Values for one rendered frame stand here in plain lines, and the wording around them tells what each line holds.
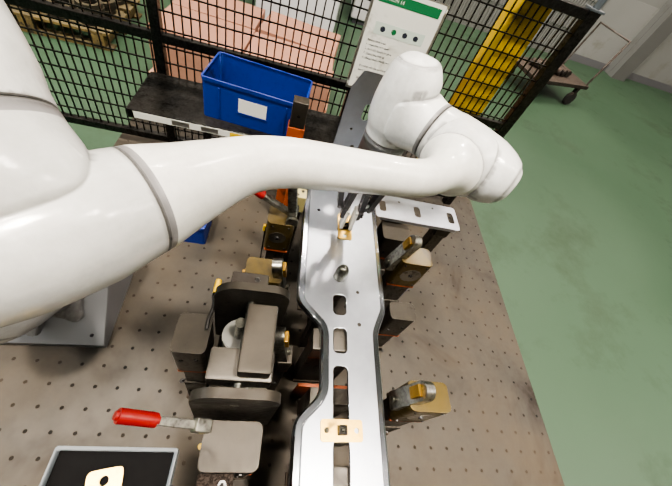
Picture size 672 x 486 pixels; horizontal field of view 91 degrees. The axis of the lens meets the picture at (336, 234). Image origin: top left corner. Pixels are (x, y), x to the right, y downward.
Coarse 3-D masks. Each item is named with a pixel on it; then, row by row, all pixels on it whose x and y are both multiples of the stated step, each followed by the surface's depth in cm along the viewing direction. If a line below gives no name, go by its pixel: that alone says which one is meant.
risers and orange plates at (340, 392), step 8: (336, 312) 87; (312, 328) 90; (304, 336) 95; (304, 344) 99; (304, 384) 82; (312, 384) 83; (296, 392) 87; (304, 392) 87; (312, 392) 78; (336, 392) 80; (344, 392) 80; (304, 400) 83; (336, 400) 78; (344, 400) 79; (304, 408) 82; (336, 408) 82; (344, 408) 82
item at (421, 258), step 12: (420, 252) 91; (408, 264) 88; (420, 264) 88; (432, 264) 89; (384, 276) 100; (396, 276) 92; (408, 276) 92; (420, 276) 92; (384, 288) 99; (396, 288) 99; (384, 300) 105; (396, 300) 106
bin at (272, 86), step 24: (216, 72) 105; (240, 72) 108; (264, 72) 107; (216, 96) 98; (240, 96) 97; (264, 96) 96; (288, 96) 112; (240, 120) 103; (264, 120) 102; (288, 120) 101
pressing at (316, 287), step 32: (320, 192) 101; (320, 224) 93; (320, 256) 87; (352, 256) 89; (320, 288) 81; (352, 288) 83; (320, 320) 76; (352, 320) 78; (320, 352) 72; (352, 352) 73; (320, 384) 68; (352, 384) 69; (320, 416) 64; (352, 416) 66; (320, 448) 61; (352, 448) 62; (384, 448) 64; (320, 480) 58; (352, 480) 59; (384, 480) 61
